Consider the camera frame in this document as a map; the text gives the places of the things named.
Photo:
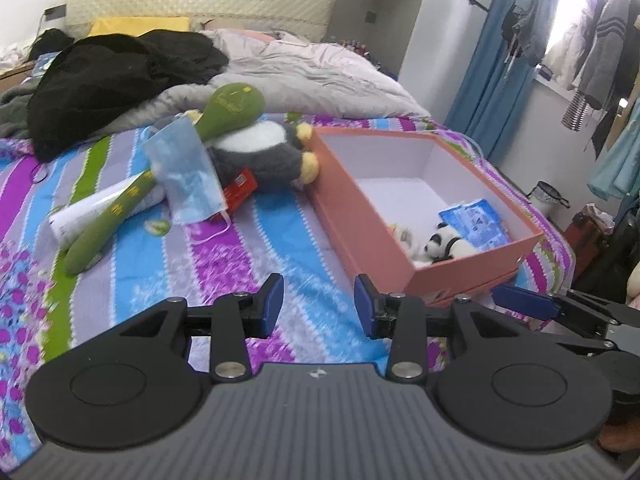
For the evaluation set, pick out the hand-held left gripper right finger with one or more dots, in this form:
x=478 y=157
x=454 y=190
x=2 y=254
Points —
x=364 y=306

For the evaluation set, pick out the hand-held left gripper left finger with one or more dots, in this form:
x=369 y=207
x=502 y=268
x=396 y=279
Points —
x=272 y=305

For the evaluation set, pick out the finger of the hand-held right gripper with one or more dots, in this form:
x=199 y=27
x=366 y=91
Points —
x=525 y=301
x=605 y=304

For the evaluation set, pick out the blue and red plastic packet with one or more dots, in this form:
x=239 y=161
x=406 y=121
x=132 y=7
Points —
x=475 y=220

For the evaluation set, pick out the panda plush toy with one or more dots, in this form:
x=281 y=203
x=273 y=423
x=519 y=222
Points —
x=442 y=245

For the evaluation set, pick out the pink cardboard box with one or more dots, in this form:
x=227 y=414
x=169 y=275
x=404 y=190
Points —
x=350 y=200

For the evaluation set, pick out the person's right hand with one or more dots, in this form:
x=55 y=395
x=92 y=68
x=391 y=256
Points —
x=620 y=435

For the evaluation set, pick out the dark suitcase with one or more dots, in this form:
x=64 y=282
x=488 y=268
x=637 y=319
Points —
x=605 y=250

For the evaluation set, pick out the colourful striped bedsheet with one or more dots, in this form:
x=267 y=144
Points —
x=280 y=240

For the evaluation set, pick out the trash bin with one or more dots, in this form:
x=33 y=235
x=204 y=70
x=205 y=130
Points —
x=547 y=200

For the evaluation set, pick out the light teal garment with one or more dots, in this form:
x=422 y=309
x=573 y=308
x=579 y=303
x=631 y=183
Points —
x=617 y=160

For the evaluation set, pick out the grey penguin plush toy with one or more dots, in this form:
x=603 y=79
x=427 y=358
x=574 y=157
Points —
x=260 y=160

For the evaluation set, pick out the blue face mask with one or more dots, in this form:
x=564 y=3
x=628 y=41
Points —
x=185 y=175

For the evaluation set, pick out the green plush stick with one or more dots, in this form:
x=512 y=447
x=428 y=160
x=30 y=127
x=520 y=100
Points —
x=230 y=105

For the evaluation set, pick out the white tube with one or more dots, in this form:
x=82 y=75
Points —
x=85 y=210

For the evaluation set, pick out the grey quilt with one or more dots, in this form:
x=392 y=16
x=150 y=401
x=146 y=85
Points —
x=310 y=75

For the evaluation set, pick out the blue curtain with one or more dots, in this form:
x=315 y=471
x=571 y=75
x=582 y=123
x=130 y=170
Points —
x=490 y=60

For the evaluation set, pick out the grey striped sweater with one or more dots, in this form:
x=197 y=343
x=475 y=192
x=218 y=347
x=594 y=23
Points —
x=605 y=50

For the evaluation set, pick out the white hanging garment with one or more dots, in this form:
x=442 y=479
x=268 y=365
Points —
x=565 y=50

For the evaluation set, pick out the black garment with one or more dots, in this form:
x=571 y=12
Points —
x=110 y=80

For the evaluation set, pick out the denim jacket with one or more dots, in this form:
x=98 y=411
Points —
x=532 y=5

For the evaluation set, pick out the grey cabinet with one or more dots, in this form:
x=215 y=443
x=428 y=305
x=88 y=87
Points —
x=380 y=10

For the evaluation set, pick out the yellow pillow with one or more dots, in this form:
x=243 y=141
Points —
x=140 y=25

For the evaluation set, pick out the dark grey cloth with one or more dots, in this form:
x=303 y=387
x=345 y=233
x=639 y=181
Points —
x=15 y=110

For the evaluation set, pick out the wooden nightstand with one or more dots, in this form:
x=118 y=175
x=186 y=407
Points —
x=17 y=77

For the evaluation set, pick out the white crumpled cloth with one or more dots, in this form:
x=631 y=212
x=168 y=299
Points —
x=15 y=55

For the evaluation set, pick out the wall socket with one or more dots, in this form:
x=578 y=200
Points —
x=55 y=11

